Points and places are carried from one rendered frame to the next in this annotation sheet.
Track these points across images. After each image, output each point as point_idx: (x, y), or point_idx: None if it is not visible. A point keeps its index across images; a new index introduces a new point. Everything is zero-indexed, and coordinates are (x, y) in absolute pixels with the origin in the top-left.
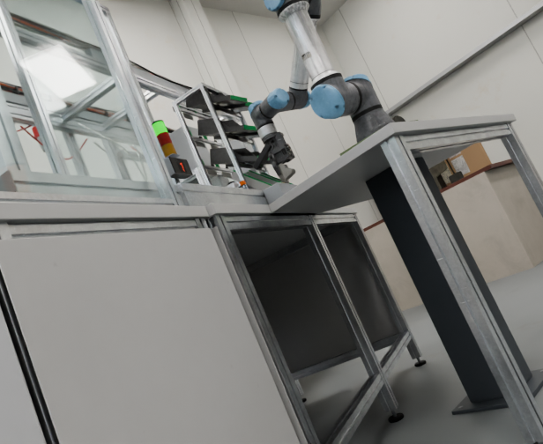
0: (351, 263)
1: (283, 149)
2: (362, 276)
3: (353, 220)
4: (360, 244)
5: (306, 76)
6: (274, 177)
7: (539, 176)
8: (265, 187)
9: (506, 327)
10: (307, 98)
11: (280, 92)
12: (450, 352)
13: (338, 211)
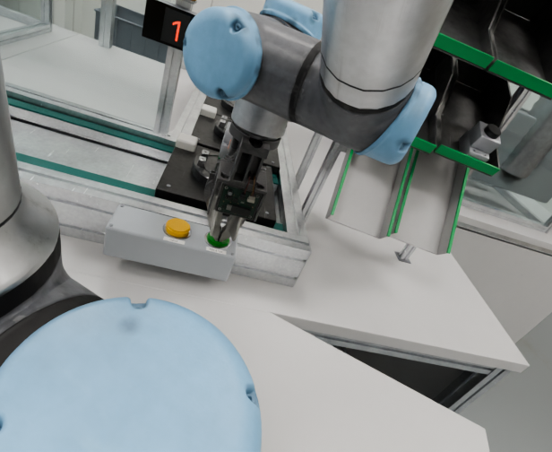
0: (435, 369)
1: (221, 184)
2: (423, 393)
3: (464, 369)
4: (451, 386)
5: (350, 53)
6: (465, 172)
7: None
8: (339, 180)
9: None
10: (366, 139)
11: (211, 41)
12: None
13: (389, 344)
